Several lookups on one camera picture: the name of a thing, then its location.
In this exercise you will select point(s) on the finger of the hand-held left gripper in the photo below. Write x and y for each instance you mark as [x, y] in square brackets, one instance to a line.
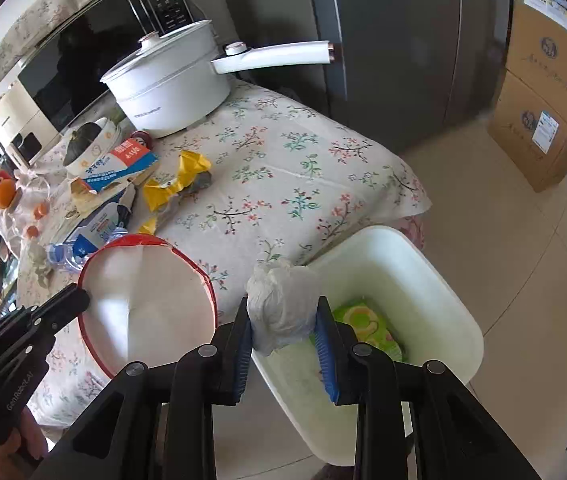
[65, 302]

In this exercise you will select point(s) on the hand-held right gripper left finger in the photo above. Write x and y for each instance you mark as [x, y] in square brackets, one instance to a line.
[241, 360]

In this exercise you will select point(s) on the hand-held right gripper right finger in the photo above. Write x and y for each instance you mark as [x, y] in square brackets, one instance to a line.
[324, 355]

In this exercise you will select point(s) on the white tissue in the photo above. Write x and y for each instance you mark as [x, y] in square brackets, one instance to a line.
[283, 310]

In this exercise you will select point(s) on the white plastic bin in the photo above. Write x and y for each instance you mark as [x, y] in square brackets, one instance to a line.
[413, 280]

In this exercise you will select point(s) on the blue biscuit box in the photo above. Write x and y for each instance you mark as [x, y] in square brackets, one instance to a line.
[118, 160]

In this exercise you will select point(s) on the person's left hand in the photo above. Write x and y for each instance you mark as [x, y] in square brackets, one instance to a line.
[28, 435]

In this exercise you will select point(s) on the clear plastic bottle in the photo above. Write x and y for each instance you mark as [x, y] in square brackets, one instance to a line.
[63, 255]

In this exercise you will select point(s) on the green patterned packet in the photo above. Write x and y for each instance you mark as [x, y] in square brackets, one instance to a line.
[363, 325]

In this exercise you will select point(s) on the plastic water bottle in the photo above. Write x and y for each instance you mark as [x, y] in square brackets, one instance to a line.
[95, 235]

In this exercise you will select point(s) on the small tangerine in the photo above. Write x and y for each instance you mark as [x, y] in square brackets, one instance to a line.
[40, 210]
[31, 231]

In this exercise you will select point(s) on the glass teapot with wooden lid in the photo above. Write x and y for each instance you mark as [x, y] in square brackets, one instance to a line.
[18, 217]

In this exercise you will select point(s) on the large orange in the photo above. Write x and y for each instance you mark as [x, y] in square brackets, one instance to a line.
[5, 192]

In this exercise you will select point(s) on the yellow wrapper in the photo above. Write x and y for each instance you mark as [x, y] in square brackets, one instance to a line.
[163, 192]

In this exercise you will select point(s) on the stacked white bowls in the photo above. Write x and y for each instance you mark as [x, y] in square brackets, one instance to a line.
[95, 152]

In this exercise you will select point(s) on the dark green squash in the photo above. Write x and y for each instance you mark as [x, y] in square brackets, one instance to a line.
[85, 135]

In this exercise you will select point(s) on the cream air fryer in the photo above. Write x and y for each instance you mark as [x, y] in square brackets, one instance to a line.
[5, 130]

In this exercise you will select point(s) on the white electric pot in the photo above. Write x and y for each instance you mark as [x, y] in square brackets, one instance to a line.
[173, 95]

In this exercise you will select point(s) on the white microwave with black door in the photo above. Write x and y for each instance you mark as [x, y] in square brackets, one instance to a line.
[88, 50]

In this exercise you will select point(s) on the cardboard box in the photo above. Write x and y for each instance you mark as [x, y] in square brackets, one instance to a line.
[548, 60]
[528, 145]

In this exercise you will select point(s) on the grey refrigerator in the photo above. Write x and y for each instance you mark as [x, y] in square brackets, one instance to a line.
[388, 35]

